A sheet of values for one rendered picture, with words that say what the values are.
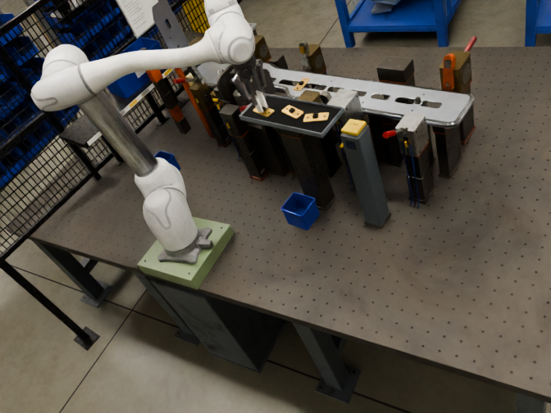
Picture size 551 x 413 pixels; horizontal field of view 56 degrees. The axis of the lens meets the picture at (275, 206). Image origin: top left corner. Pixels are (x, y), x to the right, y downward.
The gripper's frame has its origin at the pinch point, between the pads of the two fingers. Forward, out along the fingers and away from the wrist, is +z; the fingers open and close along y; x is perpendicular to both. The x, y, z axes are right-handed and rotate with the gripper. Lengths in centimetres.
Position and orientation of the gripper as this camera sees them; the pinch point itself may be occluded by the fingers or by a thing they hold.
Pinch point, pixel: (259, 102)
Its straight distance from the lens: 188.3
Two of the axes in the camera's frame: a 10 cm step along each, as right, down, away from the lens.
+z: 3.0, 6.6, 6.9
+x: -6.4, -3.9, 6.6
